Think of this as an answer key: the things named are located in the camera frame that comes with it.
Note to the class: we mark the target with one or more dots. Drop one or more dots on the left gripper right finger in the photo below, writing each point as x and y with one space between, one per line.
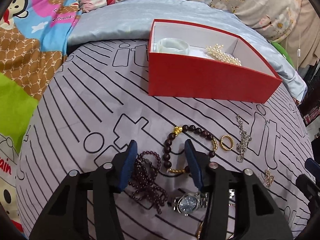
257 215

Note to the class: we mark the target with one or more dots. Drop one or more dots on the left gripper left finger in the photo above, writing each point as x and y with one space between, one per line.
65 214

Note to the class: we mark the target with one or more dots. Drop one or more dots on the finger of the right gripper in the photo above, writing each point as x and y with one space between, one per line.
308 187

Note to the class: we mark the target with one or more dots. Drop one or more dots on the red jewelry box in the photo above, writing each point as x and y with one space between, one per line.
197 75

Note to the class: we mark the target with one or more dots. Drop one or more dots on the silver wrist watch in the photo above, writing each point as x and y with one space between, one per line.
188 203

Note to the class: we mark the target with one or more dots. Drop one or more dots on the lavender striped bed sheet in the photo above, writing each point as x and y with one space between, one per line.
98 102

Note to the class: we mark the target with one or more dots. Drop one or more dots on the green plastic object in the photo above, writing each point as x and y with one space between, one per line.
283 52

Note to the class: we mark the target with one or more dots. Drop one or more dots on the white pearl hair clip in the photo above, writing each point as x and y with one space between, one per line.
216 53

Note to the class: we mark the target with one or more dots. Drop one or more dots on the monkey cartoon blanket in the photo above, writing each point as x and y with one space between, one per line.
34 36

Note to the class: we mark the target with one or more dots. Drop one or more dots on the pale jade bangle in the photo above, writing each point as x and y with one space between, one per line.
172 46

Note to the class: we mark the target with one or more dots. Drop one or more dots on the light blue quilt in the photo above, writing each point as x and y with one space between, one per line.
132 19

